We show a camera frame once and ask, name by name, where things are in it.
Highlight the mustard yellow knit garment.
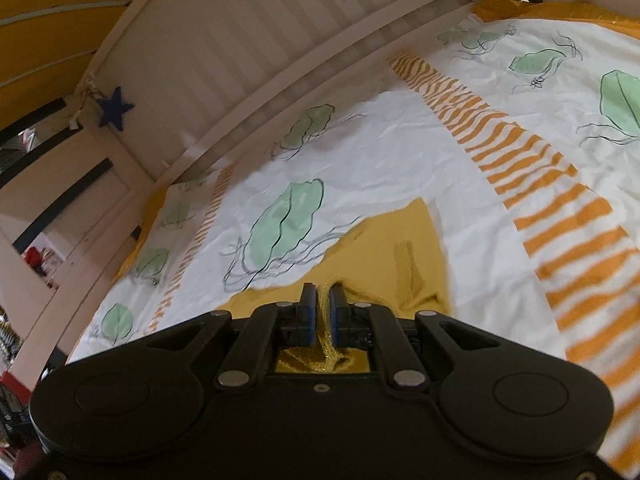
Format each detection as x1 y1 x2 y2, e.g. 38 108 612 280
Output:
221 198 451 374

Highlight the white wooden bed rail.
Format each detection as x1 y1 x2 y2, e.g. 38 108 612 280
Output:
8 0 640 391

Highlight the orange bed sheet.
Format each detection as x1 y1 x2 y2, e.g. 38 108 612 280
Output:
472 0 640 40

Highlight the white leaf-print duvet cover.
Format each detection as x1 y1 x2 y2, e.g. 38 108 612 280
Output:
70 18 639 478

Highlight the dark blue star decoration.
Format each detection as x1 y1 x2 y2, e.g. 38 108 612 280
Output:
96 87 134 132

